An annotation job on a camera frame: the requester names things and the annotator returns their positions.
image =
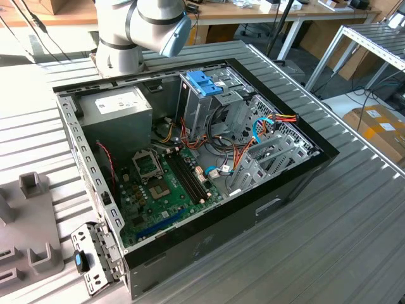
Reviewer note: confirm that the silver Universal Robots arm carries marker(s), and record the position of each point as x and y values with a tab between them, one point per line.
117	54

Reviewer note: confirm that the metal disk bay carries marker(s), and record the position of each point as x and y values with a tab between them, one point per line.
250	166

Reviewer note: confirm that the black RAM slot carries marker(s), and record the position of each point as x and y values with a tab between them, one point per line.
183	179
186	178
193	174
190	176

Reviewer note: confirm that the metal drive cage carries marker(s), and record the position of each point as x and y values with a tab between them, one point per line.
196	111

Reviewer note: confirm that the CPU socket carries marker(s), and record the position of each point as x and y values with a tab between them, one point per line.
159	190

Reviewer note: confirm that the blue plastic drive latch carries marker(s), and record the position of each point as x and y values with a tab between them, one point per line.
202	83

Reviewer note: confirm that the green motherboard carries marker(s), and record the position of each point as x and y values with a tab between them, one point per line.
158	210

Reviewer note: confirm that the blue expansion slot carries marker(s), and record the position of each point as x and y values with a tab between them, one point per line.
161	223

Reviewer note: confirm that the grey power supply unit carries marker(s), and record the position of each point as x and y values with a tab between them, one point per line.
117	126

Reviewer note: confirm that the black open PC case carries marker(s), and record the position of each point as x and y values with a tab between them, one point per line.
221	240

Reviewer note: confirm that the cardboard box under desk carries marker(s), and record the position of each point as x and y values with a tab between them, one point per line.
221	33

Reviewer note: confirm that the black tripod stand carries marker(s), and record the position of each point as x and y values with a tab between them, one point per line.
279	28

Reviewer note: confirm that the long wooden desk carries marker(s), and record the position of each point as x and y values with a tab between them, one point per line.
253	14

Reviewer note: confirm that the large brown cardboard boxes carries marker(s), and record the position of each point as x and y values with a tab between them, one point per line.
316	41

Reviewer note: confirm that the cardboard box with labels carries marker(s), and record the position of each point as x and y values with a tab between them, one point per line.
373	133

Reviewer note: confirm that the grey parts rack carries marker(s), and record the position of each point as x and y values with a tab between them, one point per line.
28	221

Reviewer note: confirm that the hinged metal slot bracket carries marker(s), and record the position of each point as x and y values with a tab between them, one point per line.
107	244

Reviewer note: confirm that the metal slat shelf frame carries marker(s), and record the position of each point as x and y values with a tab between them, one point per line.
373	35

